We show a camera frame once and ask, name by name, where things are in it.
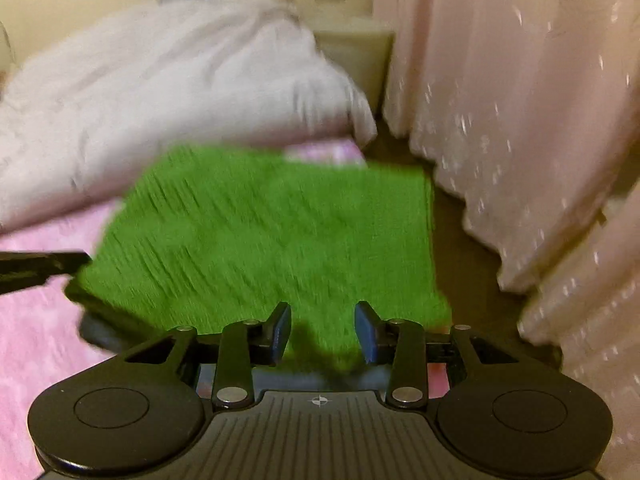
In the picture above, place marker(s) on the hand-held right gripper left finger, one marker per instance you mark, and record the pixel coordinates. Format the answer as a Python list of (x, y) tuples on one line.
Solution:
[(280, 332)]

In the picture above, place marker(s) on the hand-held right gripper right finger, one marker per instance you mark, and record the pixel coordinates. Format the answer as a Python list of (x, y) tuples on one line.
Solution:
[(367, 335)]

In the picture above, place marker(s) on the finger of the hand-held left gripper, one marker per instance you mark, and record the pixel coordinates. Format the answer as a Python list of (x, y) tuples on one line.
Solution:
[(45, 265)]

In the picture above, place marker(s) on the green knitted sweater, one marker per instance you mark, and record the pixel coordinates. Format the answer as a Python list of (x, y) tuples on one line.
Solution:
[(260, 230)]

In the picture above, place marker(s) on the pink floral blanket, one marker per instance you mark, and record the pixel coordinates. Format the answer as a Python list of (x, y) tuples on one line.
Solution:
[(30, 350)]

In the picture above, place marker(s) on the grey striped duvet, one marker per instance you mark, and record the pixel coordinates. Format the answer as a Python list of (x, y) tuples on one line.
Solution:
[(150, 85)]

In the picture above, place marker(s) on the white nightstand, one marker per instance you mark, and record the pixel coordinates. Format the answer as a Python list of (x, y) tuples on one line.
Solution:
[(350, 55)]

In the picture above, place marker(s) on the pink sparkly curtain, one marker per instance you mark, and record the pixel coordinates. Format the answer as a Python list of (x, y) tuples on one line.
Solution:
[(500, 85)]

